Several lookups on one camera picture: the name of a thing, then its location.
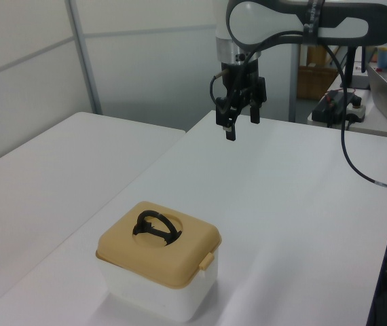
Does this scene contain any brown cardboard box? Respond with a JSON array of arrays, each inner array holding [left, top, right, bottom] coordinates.
[[297, 43, 342, 101]]

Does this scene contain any blue cup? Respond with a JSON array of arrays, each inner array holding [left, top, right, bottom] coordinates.
[[376, 47, 387, 71]]

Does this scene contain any tan plastic case lid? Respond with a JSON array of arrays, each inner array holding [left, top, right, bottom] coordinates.
[[94, 200, 222, 290]]

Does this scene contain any black lid handle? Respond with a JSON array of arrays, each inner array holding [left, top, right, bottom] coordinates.
[[132, 210, 181, 248]]

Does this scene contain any grey emergency stop button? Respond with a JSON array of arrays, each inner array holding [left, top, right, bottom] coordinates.
[[348, 94, 366, 123]]

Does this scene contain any black power supply box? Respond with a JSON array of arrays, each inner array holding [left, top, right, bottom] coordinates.
[[312, 90, 354, 122]]

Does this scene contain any white plastic tool case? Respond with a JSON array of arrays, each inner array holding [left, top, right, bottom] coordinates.
[[96, 250, 219, 323]]

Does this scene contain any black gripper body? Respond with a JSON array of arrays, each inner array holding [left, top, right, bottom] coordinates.
[[221, 62, 261, 103]]

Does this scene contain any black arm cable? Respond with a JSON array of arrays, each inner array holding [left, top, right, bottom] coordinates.
[[208, 29, 387, 192]]

